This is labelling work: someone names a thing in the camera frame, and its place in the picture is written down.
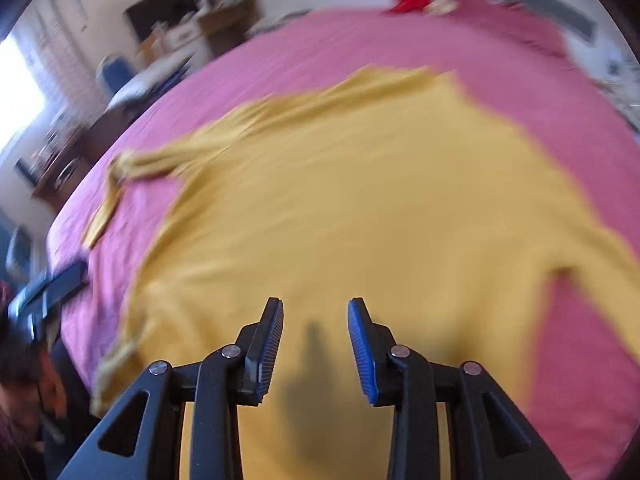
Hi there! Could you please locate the pink plush bed blanket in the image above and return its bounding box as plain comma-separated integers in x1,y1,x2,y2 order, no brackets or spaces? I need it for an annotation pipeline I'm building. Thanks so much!
48,10,639,479

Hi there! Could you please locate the black monitor screen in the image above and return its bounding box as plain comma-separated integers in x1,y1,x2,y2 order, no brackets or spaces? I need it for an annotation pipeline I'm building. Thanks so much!
122,0,180,44

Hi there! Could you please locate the wooden desk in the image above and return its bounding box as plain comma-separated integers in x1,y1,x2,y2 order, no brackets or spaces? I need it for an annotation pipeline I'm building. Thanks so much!
196,0,260,58

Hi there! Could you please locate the yellow knit sweater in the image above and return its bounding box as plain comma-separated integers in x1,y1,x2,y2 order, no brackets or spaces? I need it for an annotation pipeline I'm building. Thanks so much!
84,67,639,479

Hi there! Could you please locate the blue chair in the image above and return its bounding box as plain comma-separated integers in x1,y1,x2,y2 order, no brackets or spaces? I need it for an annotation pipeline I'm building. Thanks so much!
96,53,137,98

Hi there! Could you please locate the white drawer cabinet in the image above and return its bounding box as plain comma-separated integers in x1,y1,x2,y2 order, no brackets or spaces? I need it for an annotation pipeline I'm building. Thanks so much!
138,21,214,72

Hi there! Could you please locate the pink pillow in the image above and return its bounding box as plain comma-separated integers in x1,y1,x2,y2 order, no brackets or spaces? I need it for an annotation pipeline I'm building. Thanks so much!
436,0,568,60

